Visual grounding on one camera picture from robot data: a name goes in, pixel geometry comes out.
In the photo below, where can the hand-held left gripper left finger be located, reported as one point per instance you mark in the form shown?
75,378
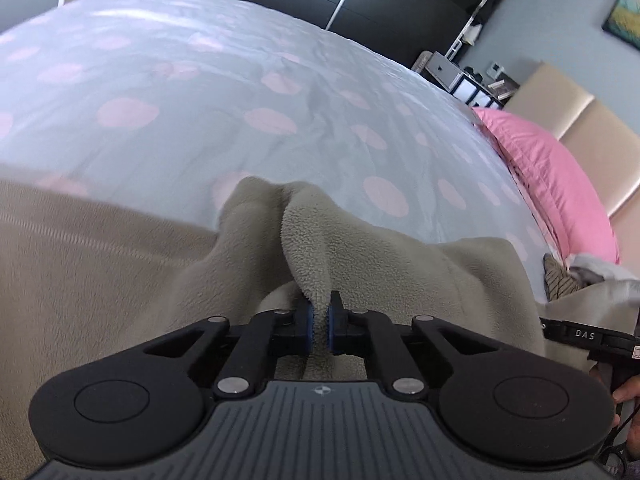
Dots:
309,325

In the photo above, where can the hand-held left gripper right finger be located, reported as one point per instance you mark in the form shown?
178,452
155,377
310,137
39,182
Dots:
331,325

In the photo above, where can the beige fleece jacket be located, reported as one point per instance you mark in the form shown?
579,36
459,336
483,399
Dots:
100,285

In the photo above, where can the person's right hand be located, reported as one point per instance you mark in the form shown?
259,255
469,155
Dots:
629,391

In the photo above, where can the pink pillow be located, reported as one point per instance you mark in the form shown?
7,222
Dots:
550,170

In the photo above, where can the beige padded headboard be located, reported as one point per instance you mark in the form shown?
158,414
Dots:
590,125

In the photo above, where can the grey pink-dotted bedspread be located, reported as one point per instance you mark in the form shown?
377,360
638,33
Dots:
200,85

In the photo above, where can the white nightstand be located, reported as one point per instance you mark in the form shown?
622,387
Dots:
442,72

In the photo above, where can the white hanging garment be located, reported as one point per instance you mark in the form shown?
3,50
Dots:
472,32

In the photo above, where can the small photo frame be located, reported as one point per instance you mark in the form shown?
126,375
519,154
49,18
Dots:
505,89

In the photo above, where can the white wall switch panel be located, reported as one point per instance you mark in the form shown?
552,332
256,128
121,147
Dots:
495,68

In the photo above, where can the framed wall painting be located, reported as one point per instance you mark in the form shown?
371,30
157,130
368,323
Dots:
625,17

